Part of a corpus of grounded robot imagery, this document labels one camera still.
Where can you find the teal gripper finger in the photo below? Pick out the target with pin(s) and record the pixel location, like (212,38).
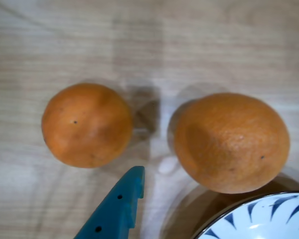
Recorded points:
(112,214)

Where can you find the small orange fruit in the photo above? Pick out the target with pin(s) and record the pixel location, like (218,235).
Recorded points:
(87,124)

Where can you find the large orange fruit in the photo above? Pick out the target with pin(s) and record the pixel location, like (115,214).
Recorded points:
(231,144)

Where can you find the white plate with blue strokes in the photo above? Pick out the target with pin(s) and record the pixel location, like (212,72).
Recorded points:
(264,219)

